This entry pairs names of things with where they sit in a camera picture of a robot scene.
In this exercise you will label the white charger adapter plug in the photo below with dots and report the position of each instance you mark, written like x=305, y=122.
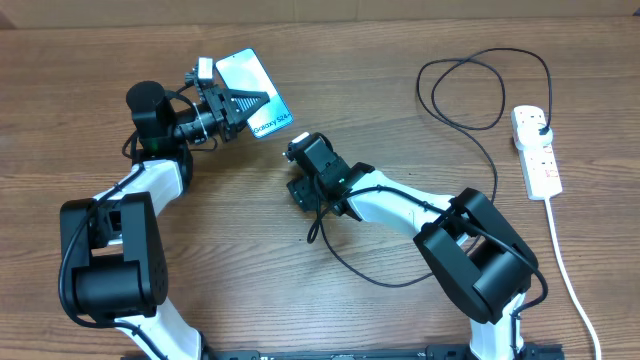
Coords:
x=530, y=137

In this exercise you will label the blue Galaxy smartphone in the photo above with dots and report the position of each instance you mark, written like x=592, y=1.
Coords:
x=244, y=71

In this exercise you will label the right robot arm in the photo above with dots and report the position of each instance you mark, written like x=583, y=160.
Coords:
x=482, y=264

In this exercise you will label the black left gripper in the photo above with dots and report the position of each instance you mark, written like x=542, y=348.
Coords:
x=223, y=103

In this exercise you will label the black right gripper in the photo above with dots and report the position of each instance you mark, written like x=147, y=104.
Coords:
x=305, y=191

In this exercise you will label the white power strip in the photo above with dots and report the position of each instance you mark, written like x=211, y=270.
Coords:
x=539, y=167

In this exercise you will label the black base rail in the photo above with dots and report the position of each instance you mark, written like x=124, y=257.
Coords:
x=340, y=354

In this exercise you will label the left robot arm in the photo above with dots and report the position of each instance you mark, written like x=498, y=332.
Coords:
x=113, y=272

